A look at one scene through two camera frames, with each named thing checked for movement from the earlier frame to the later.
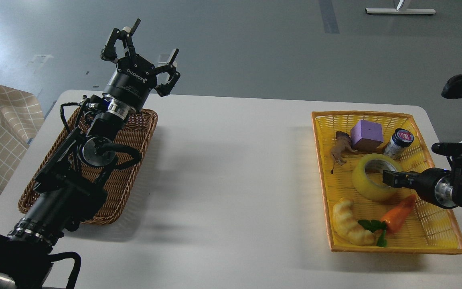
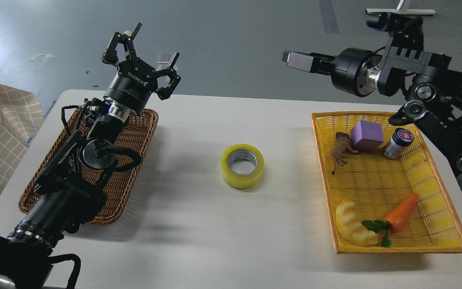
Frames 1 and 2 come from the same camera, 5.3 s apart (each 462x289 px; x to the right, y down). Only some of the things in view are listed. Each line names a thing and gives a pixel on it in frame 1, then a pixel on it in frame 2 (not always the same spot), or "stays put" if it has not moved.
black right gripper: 425,182 to 355,70
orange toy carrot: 392,220 stays put
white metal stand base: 401,11 stays put
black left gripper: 133,78 stays put
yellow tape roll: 365,188 to 242,165
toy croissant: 347,226 stays put
